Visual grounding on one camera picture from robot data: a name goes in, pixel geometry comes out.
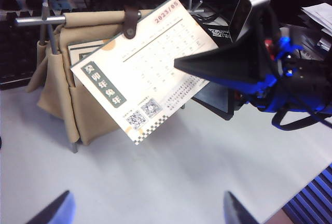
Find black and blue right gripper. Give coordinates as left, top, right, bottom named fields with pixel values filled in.
left=173, top=30, right=332, bottom=114

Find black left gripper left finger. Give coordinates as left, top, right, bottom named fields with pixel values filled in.
left=25, top=189, right=76, bottom=224

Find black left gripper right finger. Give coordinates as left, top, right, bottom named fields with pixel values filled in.
left=223, top=191, right=259, bottom=224

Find May 2023 calendar page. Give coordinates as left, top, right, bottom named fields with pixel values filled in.
left=70, top=0, right=219, bottom=146

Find beige fabric calendar stand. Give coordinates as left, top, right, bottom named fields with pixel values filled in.
left=14, top=0, right=206, bottom=155

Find stack of calendar pages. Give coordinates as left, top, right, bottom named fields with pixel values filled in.
left=66, top=39, right=106, bottom=87

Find blue ribbed panel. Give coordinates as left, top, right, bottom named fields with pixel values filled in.
left=282, top=163, right=332, bottom=224

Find white paper sheets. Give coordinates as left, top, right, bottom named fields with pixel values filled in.
left=300, top=2, right=332, bottom=36

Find black keyboard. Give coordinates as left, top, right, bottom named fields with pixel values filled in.
left=0, top=6, right=45, bottom=91

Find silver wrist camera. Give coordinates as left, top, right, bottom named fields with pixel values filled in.
left=229, top=0, right=272, bottom=44

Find black camera cable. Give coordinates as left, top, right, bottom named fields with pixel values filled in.
left=264, top=3, right=283, bottom=61

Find brown leather strap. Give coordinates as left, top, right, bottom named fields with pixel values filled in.
left=123, top=5, right=140, bottom=40

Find black looped cable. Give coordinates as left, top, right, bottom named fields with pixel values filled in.
left=271, top=96, right=332, bottom=132

